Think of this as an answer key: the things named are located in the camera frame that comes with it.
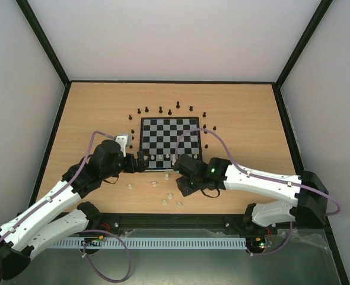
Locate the black rear right frame post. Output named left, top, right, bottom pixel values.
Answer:
left=275, top=0, right=333, bottom=89

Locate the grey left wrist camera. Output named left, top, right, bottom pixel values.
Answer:
left=114, top=134, right=132, bottom=157

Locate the black frame post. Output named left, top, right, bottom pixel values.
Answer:
left=16, top=0, right=71, bottom=86
left=275, top=0, right=333, bottom=89

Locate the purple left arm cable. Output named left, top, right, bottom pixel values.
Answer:
left=0, top=130, right=132, bottom=281

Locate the black front frame rail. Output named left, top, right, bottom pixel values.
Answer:
left=16, top=212, right=330, bottom=235

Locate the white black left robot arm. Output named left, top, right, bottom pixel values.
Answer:
left=0, top=137, right=150, bottom=280

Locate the white slotted cable duct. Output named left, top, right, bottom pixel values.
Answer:
left=51, top=237, right=247, bottom=250

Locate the black rear left frame post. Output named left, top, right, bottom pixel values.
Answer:
left=16, top=0, right=71, bottom=86

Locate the black white chessboard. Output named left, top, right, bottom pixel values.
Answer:
left=139, top=117, right=202, bottom=172

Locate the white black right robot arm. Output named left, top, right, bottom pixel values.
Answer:
left=173, top=154, right=329, bottom=233

